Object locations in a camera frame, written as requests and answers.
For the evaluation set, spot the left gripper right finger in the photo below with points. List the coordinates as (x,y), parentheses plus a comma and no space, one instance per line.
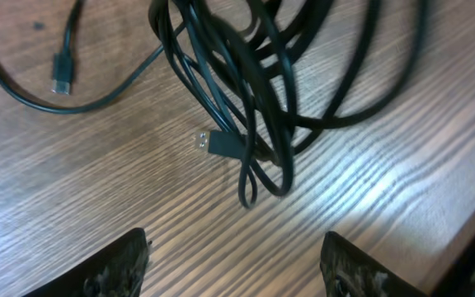
(349,271)

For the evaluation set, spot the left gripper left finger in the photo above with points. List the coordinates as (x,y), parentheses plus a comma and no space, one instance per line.
(116,270)

